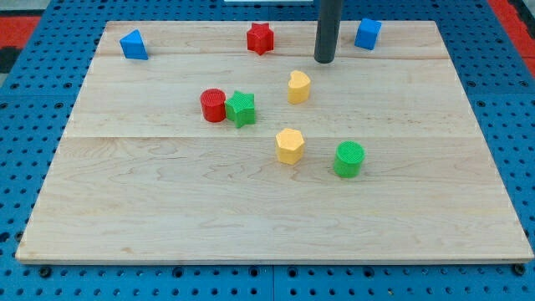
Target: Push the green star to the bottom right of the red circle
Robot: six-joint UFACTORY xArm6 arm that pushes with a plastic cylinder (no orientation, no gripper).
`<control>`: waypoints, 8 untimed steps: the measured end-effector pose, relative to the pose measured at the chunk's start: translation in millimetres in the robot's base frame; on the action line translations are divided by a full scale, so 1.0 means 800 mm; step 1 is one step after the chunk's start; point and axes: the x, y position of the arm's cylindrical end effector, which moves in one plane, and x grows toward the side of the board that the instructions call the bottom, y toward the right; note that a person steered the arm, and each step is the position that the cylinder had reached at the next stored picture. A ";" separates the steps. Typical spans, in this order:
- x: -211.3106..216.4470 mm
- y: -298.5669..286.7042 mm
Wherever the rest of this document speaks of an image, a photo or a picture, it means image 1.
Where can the green star block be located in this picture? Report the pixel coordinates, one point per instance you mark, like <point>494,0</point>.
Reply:
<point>240,109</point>

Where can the red star block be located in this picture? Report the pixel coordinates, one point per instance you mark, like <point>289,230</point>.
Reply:
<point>260,38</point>

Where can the yellow hexagon block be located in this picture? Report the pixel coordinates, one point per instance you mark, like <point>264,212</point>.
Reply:
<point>289,146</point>

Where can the yellow heart block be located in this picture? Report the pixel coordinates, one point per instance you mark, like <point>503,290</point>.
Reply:
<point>298,87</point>

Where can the wooden board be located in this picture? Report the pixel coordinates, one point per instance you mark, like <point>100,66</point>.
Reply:
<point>140,177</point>

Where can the red cylinder block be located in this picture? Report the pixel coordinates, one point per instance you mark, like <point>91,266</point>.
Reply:
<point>213,105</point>

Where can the green cylinder block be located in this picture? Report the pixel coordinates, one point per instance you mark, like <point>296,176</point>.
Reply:
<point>349,157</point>

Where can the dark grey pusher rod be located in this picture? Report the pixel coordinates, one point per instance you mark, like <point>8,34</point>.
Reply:
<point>329,18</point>

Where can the blue cube block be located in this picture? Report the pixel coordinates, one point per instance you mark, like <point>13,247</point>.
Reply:
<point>367,33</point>

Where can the blue triangle block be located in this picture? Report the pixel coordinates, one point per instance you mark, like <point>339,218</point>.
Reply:
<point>133,46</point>

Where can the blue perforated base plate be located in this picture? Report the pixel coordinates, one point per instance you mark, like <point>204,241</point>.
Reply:
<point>40,91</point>

